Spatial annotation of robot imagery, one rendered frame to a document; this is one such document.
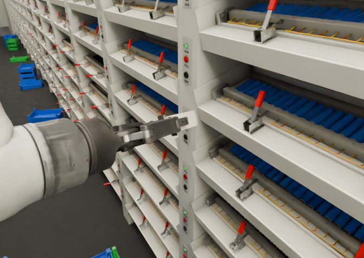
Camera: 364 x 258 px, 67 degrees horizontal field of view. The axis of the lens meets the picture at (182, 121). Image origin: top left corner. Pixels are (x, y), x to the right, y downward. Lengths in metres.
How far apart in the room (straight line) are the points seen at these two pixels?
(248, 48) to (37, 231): 1.77
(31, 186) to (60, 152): 0.04
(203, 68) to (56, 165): 0.48
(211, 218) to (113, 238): 1.02
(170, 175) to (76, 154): 0.77
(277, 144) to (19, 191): 0.45
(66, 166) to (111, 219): 1.63
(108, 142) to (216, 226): 0.61
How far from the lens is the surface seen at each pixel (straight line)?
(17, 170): 0.32
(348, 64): 0.46
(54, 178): 0.34
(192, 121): 0.51
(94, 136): 0.36
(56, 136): 0.34
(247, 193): 0.72
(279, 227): 0.68
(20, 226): 2.13
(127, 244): 1.81
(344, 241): 0.66
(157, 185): 1.33
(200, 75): 0.71
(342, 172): 0.54
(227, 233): 0.90
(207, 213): 0.95
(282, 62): 0.52
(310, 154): 0.57
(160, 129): 0.40
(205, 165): 0.82
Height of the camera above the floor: 1.39
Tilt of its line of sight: 27 degrees down
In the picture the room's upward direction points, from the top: straight up
